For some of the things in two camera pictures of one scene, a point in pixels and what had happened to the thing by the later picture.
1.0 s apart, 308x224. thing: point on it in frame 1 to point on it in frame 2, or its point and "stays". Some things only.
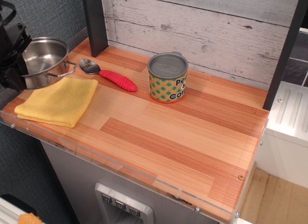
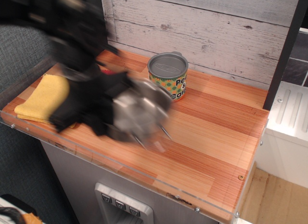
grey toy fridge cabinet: x=99 y=195 stays
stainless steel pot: x=44 y=63 to x=140 y=112
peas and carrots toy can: x=167 y=73 stays
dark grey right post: x=285 y=53 stays
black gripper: x=14 y=39 to x=92 y=88
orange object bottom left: x=29 y=218 stays
